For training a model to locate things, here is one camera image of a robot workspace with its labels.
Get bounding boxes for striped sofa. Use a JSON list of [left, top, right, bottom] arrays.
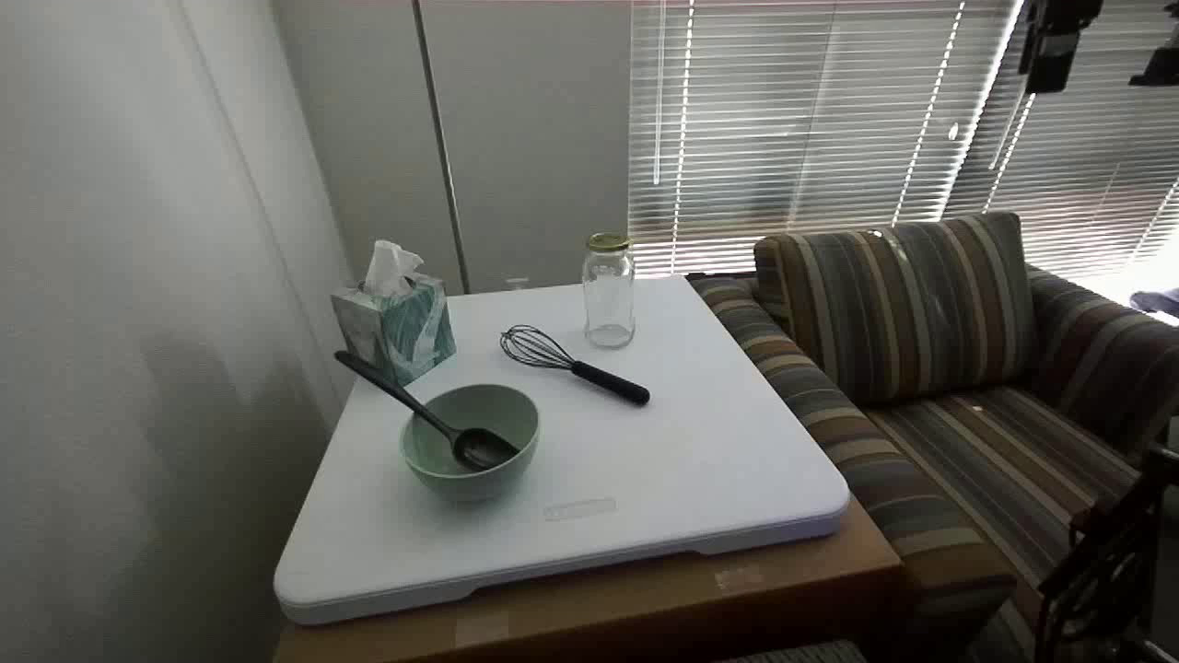
[[685, 260, 1179, 663]]

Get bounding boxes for clear glass jar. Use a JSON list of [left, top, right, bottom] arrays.
[[580, 228, 640, 354]]

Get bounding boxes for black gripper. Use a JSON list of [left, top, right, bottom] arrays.
[[1014, 0, 1104, 95]]

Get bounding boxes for striped sofa cushion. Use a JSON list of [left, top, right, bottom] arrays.
[[752, 211, 1038, 411]]

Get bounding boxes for white table board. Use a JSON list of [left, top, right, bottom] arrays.
[[268, 277, 856, 628]]

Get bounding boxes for white window blinds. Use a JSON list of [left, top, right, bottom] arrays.
[[628, 0, 1179, 309]]

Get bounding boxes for thin vertical wall conduit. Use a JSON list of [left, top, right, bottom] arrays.
[[410, 0, 473, 293]]

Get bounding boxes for black spoon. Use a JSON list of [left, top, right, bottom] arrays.
[[330, 344, 522, 475]]

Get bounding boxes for light green bowl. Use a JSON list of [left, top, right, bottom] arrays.
[[397, 380, 545, 509]]

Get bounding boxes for small blue object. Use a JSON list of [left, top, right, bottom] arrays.
[[1127, 288, 1179, 321]]

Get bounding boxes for black tripod stand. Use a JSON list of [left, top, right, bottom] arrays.
[[1030, 441, 1179, 663]]

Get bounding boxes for wooden table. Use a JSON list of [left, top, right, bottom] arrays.
[[268, 492, 914, 663]]

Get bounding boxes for whisk with black handle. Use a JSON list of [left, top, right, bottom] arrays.
[[496, 321, 653, 407]]

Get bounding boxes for teal white tissue box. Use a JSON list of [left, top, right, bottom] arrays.
[[329, 234, 462, 389]]

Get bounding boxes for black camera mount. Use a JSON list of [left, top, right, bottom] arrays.
[[1127, 0, 1179, 87]]

